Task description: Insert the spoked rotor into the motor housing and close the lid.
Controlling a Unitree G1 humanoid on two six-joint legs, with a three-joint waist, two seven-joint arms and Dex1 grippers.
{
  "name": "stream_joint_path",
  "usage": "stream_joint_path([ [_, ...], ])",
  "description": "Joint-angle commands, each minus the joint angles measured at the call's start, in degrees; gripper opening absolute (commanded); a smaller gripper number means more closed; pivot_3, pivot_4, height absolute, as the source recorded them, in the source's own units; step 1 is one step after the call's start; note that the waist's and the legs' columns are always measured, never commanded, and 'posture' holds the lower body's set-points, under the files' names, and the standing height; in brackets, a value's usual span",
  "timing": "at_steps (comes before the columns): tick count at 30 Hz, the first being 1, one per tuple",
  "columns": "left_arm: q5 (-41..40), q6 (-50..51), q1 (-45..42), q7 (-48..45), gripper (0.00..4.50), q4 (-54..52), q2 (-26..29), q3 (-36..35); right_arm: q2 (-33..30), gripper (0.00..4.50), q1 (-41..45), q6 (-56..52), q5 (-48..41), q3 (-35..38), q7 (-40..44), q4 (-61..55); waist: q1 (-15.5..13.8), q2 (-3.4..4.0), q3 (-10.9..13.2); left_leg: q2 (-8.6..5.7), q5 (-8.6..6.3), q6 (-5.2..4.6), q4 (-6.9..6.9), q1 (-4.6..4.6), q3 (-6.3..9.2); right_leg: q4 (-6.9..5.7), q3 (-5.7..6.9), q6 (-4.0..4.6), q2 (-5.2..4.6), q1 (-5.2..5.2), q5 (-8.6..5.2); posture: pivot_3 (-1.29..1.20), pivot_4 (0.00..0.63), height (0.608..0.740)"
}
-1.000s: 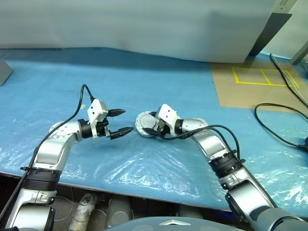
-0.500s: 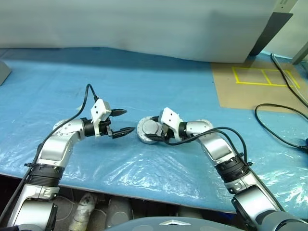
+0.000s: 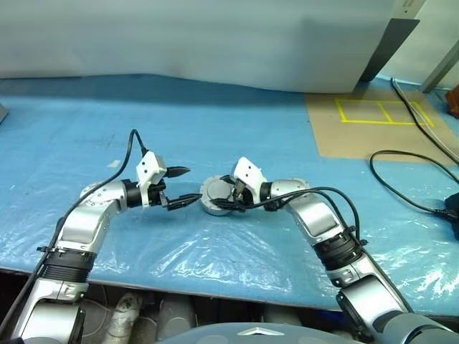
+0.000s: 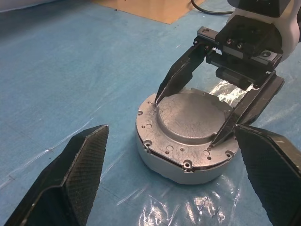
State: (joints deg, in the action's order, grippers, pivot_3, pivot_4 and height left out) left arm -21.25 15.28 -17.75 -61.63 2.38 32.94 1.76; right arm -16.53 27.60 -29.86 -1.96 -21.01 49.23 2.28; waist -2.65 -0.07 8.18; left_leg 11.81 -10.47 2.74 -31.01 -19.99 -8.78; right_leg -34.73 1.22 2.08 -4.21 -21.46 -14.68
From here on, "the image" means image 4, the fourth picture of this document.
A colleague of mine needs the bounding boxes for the silver motor housing copper windings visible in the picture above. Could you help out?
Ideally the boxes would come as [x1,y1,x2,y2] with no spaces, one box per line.
[136,138,238,186]

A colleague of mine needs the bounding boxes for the blue table mat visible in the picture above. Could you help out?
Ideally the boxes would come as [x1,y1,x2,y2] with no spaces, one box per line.
[0,0,301,226]

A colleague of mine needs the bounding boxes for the silver round motor lid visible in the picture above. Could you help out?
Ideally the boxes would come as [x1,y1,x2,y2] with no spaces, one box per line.
[135,88,240,172]

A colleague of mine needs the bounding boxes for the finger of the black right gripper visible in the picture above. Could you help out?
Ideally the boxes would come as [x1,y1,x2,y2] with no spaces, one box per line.
[210,71,285,148]
[155,40,211,105]

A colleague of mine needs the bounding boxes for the black cable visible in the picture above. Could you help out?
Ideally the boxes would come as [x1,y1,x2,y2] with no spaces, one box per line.
[190,0,236,16]

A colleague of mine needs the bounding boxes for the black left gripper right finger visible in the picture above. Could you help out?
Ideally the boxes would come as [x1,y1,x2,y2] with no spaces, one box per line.
[234,124,301,226]

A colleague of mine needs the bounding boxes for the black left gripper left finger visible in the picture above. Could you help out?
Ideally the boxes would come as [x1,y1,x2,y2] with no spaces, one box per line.
[4,124,110,226]

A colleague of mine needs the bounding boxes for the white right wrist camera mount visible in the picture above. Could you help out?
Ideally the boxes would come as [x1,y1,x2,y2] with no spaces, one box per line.
[227,0,301,61]

